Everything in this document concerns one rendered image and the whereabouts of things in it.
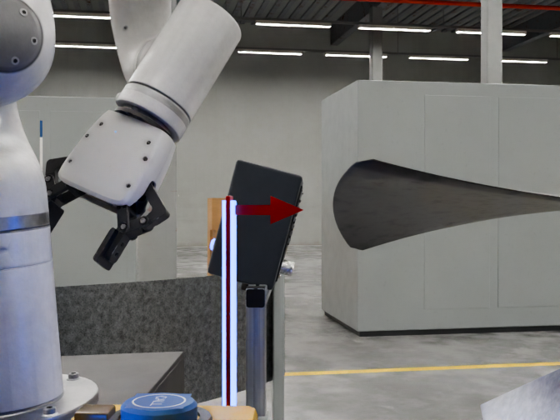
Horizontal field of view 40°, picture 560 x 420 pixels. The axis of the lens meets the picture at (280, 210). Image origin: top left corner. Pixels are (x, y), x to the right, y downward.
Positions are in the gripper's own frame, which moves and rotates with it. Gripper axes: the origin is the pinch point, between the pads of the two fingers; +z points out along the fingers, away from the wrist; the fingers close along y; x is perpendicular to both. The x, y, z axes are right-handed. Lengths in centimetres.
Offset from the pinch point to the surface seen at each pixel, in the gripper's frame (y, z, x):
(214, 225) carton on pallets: -336, -173, 679
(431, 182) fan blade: 37.1, -13.2, -17.5
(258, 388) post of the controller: 11.8, 2.2, 43.7
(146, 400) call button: 32.1, 10.0, -31.8
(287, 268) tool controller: 6.4, -17.1, 45.2
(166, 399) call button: 32.9, 9.4, -31.4
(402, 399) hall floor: -25, -52, 401
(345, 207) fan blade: 29.5, -11.5, -10.2
